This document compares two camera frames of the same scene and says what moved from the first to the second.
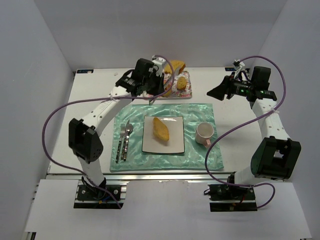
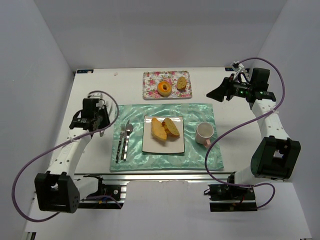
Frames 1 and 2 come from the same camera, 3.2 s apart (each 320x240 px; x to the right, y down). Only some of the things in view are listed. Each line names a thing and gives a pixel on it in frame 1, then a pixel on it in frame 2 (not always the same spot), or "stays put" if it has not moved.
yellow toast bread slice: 160,130 stays put
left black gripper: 155,85 -> 103,119
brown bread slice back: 177,65 -> 170,127
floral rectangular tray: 170,80 stays put
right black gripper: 227,87 stays put
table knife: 128,127 stays put
